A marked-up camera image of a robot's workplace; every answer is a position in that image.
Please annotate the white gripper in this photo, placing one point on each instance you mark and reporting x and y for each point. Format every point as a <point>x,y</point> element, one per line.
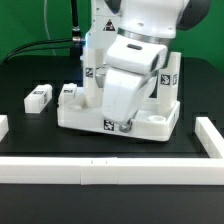
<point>129,78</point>

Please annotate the white desk top tray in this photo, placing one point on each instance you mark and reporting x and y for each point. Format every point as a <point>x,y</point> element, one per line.
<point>147,123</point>

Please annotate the white L-shaped obstacle fence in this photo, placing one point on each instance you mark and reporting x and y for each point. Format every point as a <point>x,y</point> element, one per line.
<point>124,171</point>

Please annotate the white block left edge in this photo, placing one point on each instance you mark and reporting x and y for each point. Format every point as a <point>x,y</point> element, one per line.
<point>3,126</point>

